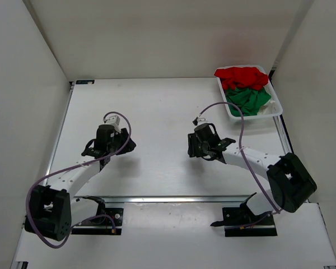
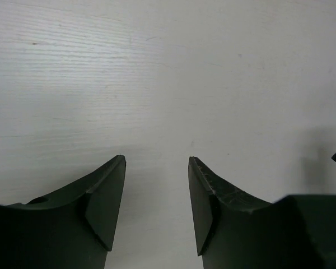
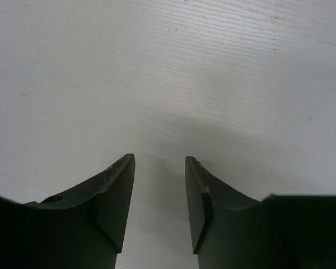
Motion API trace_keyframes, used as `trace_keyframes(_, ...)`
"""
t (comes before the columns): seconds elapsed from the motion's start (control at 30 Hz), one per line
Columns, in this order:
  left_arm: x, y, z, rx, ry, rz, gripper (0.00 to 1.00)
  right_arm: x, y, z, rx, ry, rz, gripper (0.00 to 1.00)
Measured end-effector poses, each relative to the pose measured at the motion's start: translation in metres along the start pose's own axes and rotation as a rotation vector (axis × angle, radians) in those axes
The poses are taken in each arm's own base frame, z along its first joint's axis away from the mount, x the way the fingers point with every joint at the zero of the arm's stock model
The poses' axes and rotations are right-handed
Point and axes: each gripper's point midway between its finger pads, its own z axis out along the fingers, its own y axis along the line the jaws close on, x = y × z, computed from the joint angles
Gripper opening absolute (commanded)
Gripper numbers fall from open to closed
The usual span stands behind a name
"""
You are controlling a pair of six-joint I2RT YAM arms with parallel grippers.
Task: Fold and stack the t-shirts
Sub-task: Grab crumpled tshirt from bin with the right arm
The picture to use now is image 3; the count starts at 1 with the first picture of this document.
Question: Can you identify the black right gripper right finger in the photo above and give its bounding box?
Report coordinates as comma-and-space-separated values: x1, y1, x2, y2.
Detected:
185, 156, 336, 268

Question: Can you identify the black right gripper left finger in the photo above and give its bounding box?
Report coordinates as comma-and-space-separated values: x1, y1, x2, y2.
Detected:
0, 154, 135, 268

